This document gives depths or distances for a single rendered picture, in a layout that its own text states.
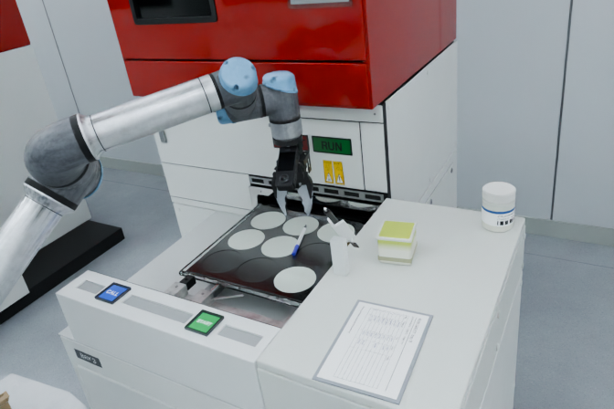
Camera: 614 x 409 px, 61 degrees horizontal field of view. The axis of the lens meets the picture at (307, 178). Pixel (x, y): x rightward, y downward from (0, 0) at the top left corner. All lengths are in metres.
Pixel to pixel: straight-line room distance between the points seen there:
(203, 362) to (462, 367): 0.48
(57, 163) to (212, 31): 0.57
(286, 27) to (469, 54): 1.60
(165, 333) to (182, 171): 0.81
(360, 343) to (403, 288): 0.17
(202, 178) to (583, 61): 1.79
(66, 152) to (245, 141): 0.64
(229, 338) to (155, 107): 0.46
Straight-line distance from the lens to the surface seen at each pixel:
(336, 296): 1.08
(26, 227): 1.21
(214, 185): 1.73
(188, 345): 1.07
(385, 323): 1.00
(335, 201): 1.47
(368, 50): 1.23
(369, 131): 1.34
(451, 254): 1.18
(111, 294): 1.25
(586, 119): 2.80
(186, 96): 1.06
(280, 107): 1.21
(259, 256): 1.34
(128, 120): 1.07
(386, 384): 0.90
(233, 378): 1.05
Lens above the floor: 1.63
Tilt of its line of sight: 26 degrees down
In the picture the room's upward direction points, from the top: 8 degrees counter-clockwise
